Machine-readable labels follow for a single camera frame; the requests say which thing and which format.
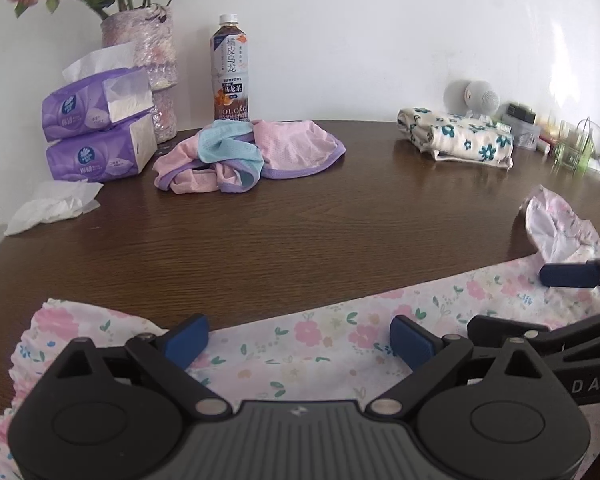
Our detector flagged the brown tea drink bottle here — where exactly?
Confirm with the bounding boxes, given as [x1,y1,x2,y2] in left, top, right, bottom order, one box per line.
[210,13,249,122]

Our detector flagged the pink purple blue garment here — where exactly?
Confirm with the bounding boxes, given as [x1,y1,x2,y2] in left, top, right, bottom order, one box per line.
[154,119,346,194]

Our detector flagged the white round speaker toy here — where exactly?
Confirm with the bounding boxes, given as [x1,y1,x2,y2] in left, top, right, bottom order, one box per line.
[443,79,501,117]

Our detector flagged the pink floral baby dress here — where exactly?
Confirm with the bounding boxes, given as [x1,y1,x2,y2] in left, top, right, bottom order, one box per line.
[0,186,600,479]

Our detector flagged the pink lace flower vase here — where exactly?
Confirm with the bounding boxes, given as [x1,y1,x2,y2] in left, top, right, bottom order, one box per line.
[100,4,178,144]

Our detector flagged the small white floral tin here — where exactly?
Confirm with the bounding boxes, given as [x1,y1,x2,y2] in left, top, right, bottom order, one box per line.
[502,103,541,151]

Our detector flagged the folded cream floral cloth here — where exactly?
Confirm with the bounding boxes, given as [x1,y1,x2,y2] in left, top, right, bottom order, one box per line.
[396,107,514,170]

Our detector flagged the purple tissue pack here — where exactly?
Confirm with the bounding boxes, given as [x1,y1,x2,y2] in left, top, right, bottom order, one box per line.
[46,114,157,183]
[41,42,154,142]

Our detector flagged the upper purple tissue pack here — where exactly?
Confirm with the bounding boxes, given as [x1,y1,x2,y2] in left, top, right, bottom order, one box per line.
[41,42,154,142]

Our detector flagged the lower purple tissue pack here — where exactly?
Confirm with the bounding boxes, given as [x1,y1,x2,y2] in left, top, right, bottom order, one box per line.
[46,114,157,183]

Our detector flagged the crumpled white tissue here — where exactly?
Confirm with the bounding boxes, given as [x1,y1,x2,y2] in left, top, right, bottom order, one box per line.
[4,181,104,236]

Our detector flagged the clear cosmetics organizer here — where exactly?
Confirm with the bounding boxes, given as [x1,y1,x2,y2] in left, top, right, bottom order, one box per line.
[538,117,600,179]

